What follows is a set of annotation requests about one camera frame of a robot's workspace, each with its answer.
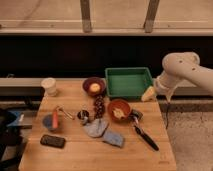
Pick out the dark purple grape bunch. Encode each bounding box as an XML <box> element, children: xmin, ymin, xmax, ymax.
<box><xmin>94</xmin><ymin>96</ymin><xmax>105</xmax><ymax>118</ymax></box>

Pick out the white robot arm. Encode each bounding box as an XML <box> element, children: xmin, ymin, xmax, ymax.
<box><xmin>141</xmin><ymin>52</ymin><xmax>213</xmax><ymax>102</ymax></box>

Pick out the green plastic tray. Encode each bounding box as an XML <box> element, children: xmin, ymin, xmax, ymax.
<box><xmin>105</xmin><ymin>67</ymin><xmax>153</xmax><ymax>100</ymax></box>

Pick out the orange bowl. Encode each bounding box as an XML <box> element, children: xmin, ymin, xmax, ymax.
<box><xmin>107</xmin><ymin>99</ymin><xmax>131</xmax><ymax>121</ymax></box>

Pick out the pale food piece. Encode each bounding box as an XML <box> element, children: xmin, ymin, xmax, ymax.
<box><xmin>113</xmin><ymin>108</ymin><xmax>124</xmax><ymax>119</ymax></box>

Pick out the blue sponge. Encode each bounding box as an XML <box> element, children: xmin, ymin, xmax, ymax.
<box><xmin>103</xmin><ymin>130</ymin><xmax>124</xmax><ymax>148</ymax></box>

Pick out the yellow round fruit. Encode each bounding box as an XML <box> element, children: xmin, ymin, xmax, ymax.
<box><xmin>89</xmin><ymin>83</ymin><xmax>100</xmax><ymax>92</ymax></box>

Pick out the grey-blue cloth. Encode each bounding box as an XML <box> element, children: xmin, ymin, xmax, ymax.
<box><xmin>84</xmin><ymin>118</ymin><xmax>109</xmax><ymax>138</ymax></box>

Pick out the dark red bowl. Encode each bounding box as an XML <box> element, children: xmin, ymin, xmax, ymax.
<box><xmin>82</xmin><ymin>77</ymin><xmax>106</xmax><ymax>96</ymax></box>

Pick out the small metal cup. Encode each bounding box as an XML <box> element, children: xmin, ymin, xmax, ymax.
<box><xmin>77</xmin><ymin>110</ymin><xmax>89</xmax><ymax>125</ymax></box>

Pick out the metal spoon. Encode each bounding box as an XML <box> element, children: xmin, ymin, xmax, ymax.
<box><xmin>56</xmin><ymin>106</ymin><xmax>75</xmax><ymax>120</ymax></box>

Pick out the orange carrot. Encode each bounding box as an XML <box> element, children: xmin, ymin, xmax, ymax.
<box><xmin>52</xmin><ymin>111</ymin><xmax>58</xmax><ymax>129</ymax></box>

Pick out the white paper cup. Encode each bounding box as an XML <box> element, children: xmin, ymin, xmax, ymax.
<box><xmin>41</xmin><ymin>78</ymin><xmax>57</xmax><ymax>96</ymax></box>

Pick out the small blue dish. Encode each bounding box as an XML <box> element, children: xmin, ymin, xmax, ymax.
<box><xmin>42</xmin><ymin>114</ymin><xmax>61</xmax><ymax>131</ymax></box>

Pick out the blue box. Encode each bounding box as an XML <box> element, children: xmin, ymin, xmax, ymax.
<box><xmin>8</xmin><ymin>111</ymin><xmax>24</xmax><ymax>127</ymax></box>

